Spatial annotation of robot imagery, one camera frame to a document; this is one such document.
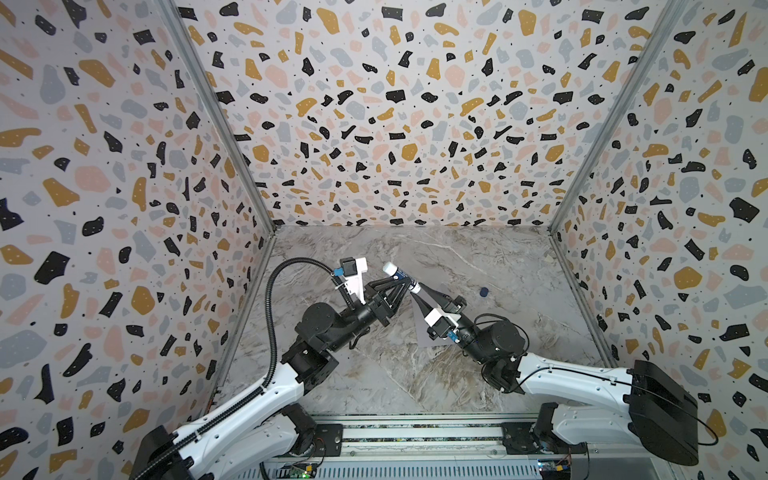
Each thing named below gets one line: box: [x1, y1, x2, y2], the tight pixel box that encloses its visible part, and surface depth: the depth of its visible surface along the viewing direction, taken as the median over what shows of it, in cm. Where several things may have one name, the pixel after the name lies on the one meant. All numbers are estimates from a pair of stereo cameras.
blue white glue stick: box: [382, 261, 422, 294], surface depth 62 cm
